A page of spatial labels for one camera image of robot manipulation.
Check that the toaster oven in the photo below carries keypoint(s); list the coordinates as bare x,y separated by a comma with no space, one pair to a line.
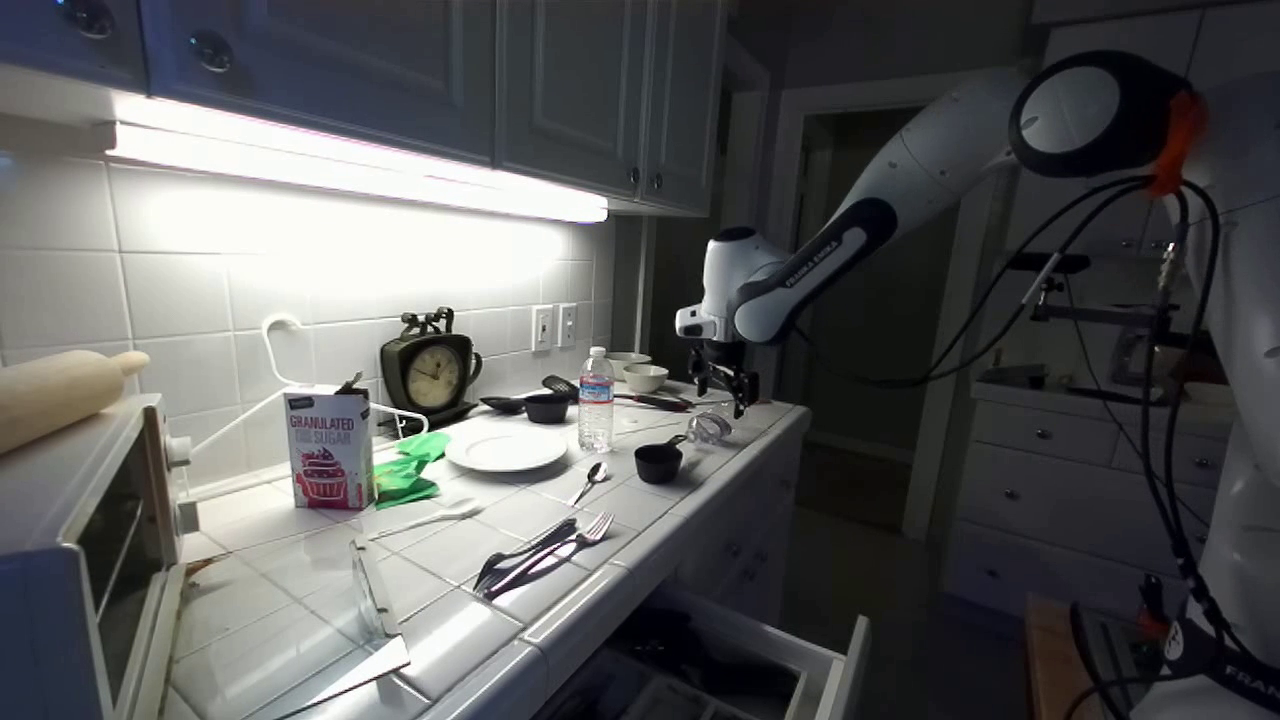
65,572

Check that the black measuring cup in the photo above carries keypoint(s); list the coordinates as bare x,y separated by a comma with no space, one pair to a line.
547,409

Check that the black mantel clock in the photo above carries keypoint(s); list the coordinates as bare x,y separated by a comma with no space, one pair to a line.
429,375

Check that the wooden rolling pin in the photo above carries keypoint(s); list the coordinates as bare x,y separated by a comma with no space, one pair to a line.
60,393

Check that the blue-grey wall cabinets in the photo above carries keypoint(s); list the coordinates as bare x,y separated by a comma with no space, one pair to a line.
401,64

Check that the white dresser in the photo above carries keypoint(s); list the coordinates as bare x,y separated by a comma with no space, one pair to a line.
1053,493

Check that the open white drawer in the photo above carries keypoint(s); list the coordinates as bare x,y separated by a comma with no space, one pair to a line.
824,675

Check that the white light switch plate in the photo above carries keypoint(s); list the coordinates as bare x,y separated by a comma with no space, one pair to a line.
568,325

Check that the white base cabinet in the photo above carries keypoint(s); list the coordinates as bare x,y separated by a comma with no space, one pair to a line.
746,532

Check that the white power outlet plate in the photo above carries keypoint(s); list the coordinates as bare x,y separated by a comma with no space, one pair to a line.
541,331

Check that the silver metal utensil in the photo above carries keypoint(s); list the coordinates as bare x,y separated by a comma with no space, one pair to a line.
585,529

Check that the white plastic hanger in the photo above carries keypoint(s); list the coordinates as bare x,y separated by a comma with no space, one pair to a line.
275,325

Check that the green cloth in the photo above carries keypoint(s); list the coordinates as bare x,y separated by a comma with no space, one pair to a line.
404,468

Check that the small black pot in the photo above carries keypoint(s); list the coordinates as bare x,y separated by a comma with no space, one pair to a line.
657,462

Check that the pink and white carton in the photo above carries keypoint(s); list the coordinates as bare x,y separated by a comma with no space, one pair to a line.
326,446

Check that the under-cabinet light strip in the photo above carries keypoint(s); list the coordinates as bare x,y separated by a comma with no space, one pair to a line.
344,160

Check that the capped clear water bottle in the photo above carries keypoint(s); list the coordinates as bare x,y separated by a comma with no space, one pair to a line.
592,403

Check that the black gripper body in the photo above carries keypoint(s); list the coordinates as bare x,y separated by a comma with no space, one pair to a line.
720,362

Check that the black plastic ladle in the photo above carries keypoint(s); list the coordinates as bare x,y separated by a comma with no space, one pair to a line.
505,403

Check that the black camera stand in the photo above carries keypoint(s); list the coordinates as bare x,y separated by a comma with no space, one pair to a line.
1047,262

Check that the beige ceramic bowl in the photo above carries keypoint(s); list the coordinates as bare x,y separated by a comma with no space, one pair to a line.
625,359
647,377

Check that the white plastic utensil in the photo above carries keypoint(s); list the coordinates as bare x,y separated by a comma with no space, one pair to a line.
427,517

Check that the metal spoon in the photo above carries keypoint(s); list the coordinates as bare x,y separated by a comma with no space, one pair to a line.
590,479

